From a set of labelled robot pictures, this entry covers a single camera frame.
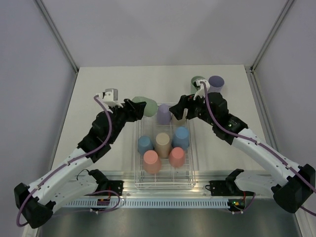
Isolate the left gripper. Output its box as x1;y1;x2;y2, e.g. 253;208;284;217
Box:
109;98;147;143

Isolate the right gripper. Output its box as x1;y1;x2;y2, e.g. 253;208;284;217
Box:
169;90;216;126

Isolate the green cup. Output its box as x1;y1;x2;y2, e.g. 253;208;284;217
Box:
191;76;205;94
132;96;158;117

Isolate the purple cup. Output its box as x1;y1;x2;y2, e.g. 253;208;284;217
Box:
157;104;171;125
208;76;225;93

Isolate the blue cup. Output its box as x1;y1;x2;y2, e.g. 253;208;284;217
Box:
172;126;190;151
138;136;154;156

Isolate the beige cup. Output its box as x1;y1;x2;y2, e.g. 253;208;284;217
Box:
155;132;171;158
171;109;187;126

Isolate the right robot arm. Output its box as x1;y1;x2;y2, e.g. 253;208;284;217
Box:
169;93;316;215

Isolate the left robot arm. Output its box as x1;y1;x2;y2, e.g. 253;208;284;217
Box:
14;94;147;229

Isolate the right pink cup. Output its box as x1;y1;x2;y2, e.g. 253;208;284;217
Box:
168;147;185;168

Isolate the pink cup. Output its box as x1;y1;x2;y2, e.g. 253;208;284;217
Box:
143;150;161;174
168;147;185;168

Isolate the left pink cup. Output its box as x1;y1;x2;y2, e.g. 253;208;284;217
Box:
143;150;161;174

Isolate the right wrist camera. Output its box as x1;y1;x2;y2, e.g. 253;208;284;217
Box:
194;79;210;100

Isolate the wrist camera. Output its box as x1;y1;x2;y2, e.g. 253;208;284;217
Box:
194;79;210;100
97;88;123;108

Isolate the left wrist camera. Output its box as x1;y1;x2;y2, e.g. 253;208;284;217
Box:
97;88;123;108

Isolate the white wire dish rack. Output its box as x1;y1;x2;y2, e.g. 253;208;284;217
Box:
134;115;196;189

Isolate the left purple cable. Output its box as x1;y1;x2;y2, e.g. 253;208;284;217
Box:
16;95;113;227

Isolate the purple cable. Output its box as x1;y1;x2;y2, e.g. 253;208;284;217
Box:
16;95;113;227
201;81;316;215

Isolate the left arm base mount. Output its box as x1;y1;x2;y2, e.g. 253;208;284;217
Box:
89;180;124;196

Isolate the aluminium rail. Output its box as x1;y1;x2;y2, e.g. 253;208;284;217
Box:
37;172;279;198

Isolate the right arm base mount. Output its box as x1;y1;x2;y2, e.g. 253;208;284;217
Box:
204;180;239;197

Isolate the slotted cable duct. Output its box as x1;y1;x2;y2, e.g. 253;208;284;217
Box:
64;197;229;209

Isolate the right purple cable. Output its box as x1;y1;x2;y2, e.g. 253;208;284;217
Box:
201;81;316;215

